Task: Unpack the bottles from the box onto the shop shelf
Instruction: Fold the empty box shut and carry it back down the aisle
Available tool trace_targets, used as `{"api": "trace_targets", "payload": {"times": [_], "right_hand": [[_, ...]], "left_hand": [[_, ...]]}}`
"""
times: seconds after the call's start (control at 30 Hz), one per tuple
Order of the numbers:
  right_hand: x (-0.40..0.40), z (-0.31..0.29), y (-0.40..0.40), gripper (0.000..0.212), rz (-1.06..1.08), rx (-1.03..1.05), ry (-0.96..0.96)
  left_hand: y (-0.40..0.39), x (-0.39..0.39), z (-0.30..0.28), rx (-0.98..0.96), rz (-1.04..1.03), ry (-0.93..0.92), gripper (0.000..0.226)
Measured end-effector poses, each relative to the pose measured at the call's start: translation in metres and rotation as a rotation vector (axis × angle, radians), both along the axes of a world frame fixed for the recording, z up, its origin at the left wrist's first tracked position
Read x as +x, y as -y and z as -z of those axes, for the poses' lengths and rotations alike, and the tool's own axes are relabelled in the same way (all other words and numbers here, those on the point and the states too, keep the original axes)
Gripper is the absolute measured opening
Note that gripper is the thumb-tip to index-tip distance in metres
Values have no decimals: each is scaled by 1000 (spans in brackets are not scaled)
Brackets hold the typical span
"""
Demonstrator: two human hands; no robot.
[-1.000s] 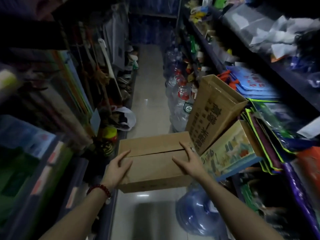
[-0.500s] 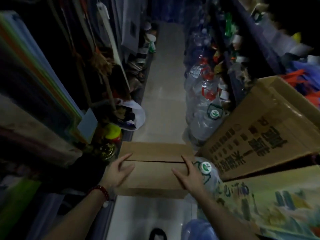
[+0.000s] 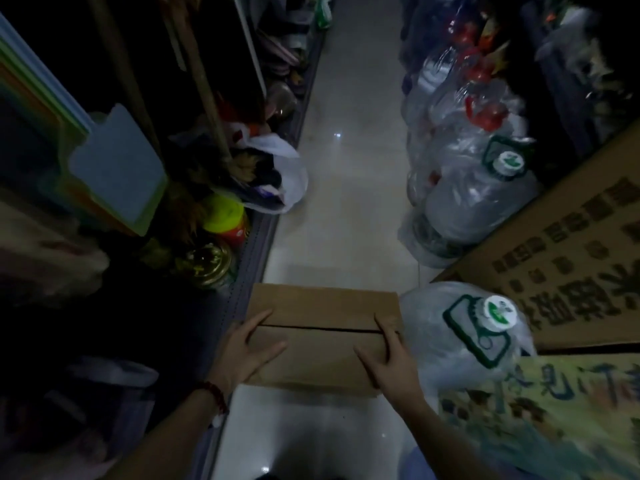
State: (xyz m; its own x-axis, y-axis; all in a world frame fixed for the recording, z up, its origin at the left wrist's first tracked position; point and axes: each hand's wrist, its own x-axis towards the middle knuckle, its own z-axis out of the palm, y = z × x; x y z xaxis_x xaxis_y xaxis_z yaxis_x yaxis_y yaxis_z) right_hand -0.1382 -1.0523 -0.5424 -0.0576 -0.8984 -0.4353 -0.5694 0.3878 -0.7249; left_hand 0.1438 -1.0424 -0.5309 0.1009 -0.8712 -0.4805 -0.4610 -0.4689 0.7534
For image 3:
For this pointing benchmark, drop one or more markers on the person's left hand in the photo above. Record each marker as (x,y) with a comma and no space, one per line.
(237,357)

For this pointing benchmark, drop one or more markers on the person's right hand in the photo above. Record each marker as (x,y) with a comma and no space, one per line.
(397,372)

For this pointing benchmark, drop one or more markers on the person's left thumb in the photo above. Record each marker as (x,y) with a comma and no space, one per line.
(270,353)

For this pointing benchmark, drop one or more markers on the person's right thumb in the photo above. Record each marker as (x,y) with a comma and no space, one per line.
(367,358)

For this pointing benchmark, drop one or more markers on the small brown cardboard box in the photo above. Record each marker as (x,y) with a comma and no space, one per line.
(320,314)

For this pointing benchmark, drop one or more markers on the person's right forearm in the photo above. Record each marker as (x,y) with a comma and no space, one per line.
(440,439)

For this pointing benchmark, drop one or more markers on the person's left forearm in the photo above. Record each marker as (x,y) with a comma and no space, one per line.
(175,434)

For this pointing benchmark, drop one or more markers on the bagged green cap water jug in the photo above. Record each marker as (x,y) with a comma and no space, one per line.
(460,344)
(470,199)

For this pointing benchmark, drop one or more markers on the grey metal shelf unit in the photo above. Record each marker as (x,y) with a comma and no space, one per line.
(252,244)

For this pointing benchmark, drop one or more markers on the yellow lid jar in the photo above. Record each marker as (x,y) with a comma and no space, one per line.
(225,214)

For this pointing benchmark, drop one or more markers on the clear plastic container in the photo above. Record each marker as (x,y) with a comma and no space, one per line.
(100,399)

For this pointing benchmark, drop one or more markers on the colourful printed carton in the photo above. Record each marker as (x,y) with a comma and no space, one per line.
(550,419)

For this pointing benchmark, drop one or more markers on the white plastic bag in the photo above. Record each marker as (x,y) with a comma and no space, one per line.
(280,159)

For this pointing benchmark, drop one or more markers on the large printed cardboard box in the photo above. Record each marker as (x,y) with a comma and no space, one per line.
(565,254)

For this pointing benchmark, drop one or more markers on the translucent plastic bag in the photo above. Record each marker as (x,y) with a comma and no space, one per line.
(45,254)

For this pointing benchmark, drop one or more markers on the stack of coloured plastic boards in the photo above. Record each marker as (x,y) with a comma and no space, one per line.
(100,164)

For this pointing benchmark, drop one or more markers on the row of red cap jugs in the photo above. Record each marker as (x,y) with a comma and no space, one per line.
(450,79)

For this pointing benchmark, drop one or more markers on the green bottle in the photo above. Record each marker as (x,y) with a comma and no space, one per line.
(324,12)

